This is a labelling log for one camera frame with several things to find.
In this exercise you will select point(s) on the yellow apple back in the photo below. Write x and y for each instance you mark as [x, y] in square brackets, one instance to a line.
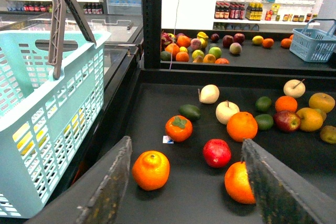
[322, 101]

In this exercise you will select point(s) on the brown kiwi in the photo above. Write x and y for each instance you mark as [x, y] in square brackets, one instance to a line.
[328, 134]

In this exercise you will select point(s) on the turquoise plastic shopping basket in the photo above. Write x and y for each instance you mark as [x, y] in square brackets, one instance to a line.
[29, 93]

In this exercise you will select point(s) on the white pear with stem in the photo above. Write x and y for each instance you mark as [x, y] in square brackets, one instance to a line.
[294, 88]

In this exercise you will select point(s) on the red pomegranate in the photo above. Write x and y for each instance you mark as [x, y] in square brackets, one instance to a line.
[217, 153]

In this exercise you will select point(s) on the grey basket handle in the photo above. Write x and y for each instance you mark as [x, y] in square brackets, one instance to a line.
[57, 31]

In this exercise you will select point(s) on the white pear tilted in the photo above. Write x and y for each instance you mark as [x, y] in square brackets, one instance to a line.
[209, 94]

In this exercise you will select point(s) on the bumpy orange tangerine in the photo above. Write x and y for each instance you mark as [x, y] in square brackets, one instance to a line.
[151, 170]

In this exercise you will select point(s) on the yellow apple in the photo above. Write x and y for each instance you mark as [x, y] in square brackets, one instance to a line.
[322, 101]
[311, 119]

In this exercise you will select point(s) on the yellow lemon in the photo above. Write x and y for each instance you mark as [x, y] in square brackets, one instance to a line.
[25, 138]

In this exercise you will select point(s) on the round orange middle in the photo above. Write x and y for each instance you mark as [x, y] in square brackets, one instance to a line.
[241, 126]

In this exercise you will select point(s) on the far red apple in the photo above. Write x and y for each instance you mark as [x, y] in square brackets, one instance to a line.
[239, 38]

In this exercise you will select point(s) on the small blue basket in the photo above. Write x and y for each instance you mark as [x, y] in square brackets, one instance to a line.
[313, 45]

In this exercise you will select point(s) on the white pear front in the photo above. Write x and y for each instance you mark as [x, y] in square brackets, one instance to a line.
[225, 110]

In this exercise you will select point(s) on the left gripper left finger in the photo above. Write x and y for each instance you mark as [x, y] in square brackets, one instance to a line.
[103, 205]

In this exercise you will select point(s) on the far lemon on shelf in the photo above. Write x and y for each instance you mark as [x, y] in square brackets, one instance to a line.
[257, 40]

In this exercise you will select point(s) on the white price label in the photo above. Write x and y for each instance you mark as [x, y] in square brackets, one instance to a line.
[167, 140]

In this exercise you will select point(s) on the small orange back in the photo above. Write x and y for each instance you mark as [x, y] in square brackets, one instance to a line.
[286, 103]

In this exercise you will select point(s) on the far peach on shelf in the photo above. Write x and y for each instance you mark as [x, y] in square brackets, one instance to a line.
[235, 48]

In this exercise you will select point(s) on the large orange front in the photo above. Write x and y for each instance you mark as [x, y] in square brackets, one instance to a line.
[237, 184]

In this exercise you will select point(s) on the black shelf upright post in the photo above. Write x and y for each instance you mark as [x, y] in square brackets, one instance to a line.
[151, 13]

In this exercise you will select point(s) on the far orange right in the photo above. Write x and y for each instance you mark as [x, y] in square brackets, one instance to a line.
[268, 43]

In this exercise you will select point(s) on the dark green avocado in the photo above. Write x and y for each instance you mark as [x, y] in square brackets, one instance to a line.
[190, 112]

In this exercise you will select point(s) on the yellow apple front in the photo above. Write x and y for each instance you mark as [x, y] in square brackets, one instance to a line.
[311, 119]

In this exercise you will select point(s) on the green lime lower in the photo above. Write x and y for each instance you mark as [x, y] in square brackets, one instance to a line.
[264, 122]

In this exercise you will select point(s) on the green lime upper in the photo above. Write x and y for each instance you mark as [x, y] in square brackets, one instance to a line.
[263, 104]

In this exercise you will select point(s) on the orange persimmon green calyx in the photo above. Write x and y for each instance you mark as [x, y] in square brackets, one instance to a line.
[178, 128]

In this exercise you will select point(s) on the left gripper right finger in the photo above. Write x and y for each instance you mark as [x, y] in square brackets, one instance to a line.
[281, 194]

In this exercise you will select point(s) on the green lime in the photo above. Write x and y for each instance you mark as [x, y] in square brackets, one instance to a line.
[264, 122]
[263, 104]

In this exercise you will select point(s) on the far dark apple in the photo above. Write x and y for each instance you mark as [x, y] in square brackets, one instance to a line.
[227, 41]

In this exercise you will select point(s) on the red apple on shelf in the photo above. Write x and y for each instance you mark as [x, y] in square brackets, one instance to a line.
[287, 121]

